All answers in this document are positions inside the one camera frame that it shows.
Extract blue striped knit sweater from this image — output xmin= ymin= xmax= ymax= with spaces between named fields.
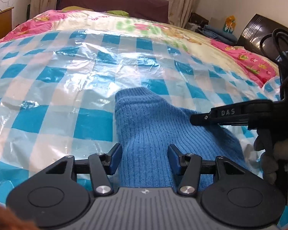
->
xmin=115 ymin=87 xmax=247 ymax=187

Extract folded blue clothes pile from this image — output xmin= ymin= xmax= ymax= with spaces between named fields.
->
xmin=201 ymin=25 xmax=237 ymax=46

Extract grey gloved right hand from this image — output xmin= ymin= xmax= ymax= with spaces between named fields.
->
xmin=254 ymin=129 xmax=288 ymax=185

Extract pink floral bed quilt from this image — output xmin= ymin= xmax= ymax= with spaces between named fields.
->
xmin=0 ymin=9 xmax=279 ymax=87

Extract dark brown wooden cabinet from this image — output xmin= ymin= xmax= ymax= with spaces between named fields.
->
xmin=237 ymin=14 xmax=286 ymax=56

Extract blue checkered plastic sheet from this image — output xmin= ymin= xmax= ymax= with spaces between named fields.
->
xmin=0 ymin=30 xmax=288 ymax=228

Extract yellow cartoon box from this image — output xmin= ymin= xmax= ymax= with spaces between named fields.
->
xmin=222 ymin=16 xmax=236 ymax=34

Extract beige curtain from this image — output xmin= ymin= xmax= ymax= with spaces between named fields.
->
xmin=167 ymin=0 xmax=207 ymax=29

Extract dark maroon headboard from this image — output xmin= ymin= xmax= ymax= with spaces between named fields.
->
xmin=57 ymin=0 xmax=168 ymax=23

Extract yellow green pillow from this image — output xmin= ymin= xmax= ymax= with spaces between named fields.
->
xmin=61 ymin=6 xmax=130 ymax=17

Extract wooden desk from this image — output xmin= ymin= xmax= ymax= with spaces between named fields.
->
xmin=0 ymin=7 xmax=14 ymax=39

